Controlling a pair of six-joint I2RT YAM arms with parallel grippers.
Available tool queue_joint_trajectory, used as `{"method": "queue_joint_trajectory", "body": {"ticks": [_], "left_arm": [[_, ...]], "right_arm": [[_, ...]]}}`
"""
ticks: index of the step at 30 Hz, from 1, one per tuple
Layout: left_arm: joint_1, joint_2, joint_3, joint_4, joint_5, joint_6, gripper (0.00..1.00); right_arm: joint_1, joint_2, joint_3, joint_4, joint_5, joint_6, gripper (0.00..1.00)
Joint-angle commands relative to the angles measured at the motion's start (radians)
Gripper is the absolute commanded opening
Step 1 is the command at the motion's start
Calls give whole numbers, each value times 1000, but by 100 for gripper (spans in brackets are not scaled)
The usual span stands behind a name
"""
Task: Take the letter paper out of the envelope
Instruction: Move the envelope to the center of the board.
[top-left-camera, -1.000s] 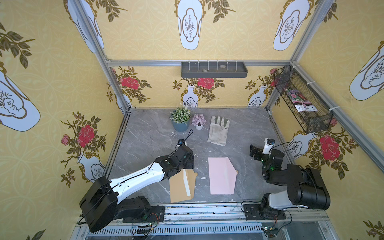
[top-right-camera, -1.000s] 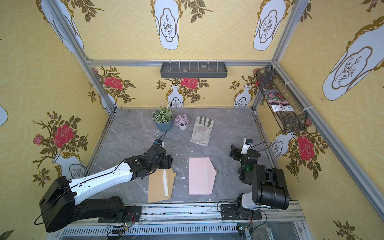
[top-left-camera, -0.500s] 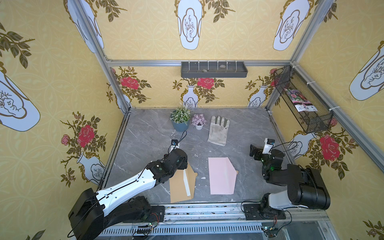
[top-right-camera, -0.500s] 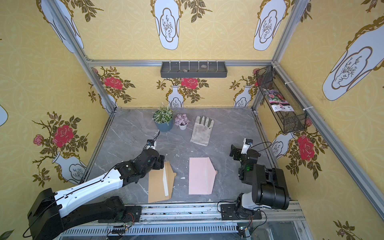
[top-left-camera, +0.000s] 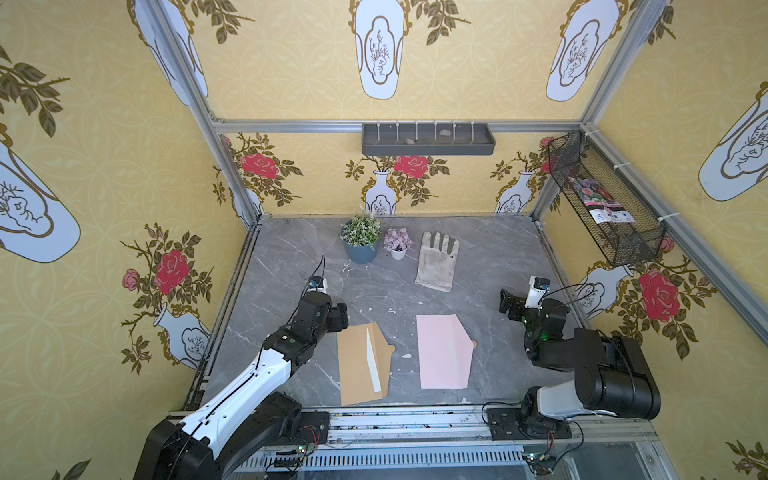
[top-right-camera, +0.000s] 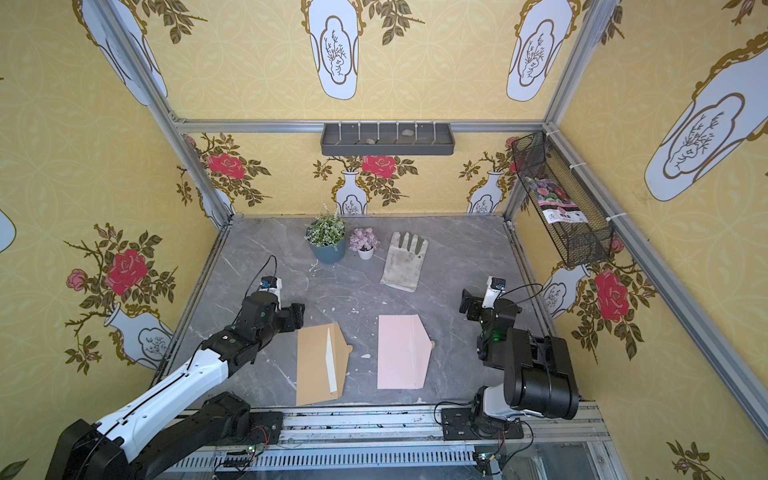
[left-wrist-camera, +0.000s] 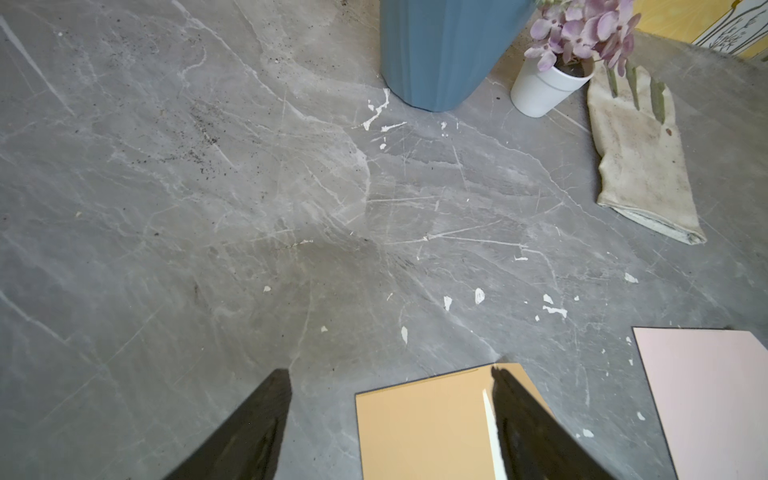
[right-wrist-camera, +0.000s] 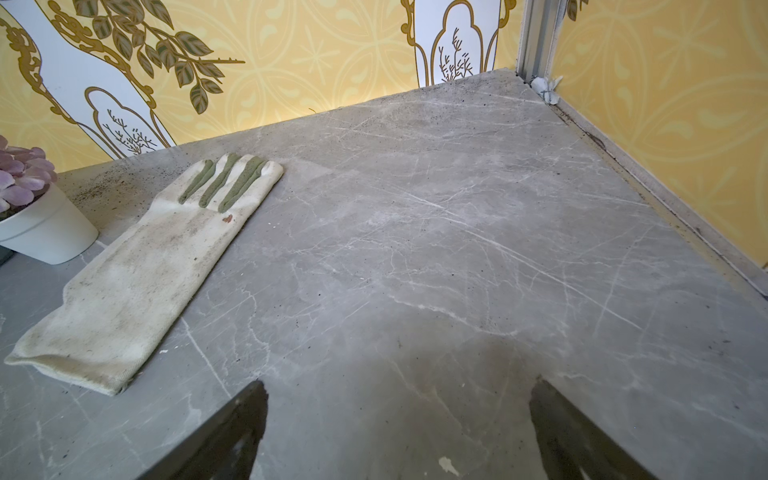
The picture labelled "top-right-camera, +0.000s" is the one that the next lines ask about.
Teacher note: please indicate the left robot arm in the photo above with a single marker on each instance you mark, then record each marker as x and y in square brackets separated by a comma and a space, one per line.
[145, 438]

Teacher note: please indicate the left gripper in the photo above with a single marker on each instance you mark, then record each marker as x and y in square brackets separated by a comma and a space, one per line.
[288, 315]

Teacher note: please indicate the seed packet in basket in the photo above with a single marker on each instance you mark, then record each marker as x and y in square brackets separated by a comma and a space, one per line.
[553, 201]

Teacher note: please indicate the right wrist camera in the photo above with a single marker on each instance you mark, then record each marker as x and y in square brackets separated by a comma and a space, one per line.
[495, 287]

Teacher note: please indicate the dirty white work glove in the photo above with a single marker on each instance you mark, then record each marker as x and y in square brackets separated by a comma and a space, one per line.
[403, 265]

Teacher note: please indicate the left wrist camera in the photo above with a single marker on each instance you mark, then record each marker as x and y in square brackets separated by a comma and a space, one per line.
[271, 284]

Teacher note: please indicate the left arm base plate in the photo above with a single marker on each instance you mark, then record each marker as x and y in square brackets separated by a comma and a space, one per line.
[262, 427]

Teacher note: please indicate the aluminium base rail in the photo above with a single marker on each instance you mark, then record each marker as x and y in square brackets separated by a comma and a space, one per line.
[406, 442]

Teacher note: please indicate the pink envelope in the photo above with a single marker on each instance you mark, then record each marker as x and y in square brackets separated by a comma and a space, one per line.
[404, 350]

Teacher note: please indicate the brown kraft envelope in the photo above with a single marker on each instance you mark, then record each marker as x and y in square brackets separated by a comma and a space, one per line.
[312, 383]

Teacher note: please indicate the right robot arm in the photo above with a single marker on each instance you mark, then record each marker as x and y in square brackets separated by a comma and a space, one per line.
[538, 376]

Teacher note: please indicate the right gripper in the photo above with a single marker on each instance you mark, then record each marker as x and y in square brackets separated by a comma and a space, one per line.
[475, 306]

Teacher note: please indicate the black wire mesh basket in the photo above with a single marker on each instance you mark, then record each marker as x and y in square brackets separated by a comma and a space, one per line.
[576, 224]

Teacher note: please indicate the green plant in blue pot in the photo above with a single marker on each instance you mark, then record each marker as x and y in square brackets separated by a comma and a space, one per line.
[326, 236]

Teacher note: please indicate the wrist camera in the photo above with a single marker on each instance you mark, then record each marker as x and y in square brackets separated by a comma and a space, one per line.
[271, 284]
[495, 287]

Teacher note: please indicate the purple flowers in white pot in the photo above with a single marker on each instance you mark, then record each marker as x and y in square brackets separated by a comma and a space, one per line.
[364, 242]

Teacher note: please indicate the grey wall shelf tray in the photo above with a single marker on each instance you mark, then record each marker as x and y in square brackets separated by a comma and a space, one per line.
[431, 138]

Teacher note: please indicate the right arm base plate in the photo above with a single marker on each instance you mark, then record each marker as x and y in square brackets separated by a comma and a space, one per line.
[465, 423]

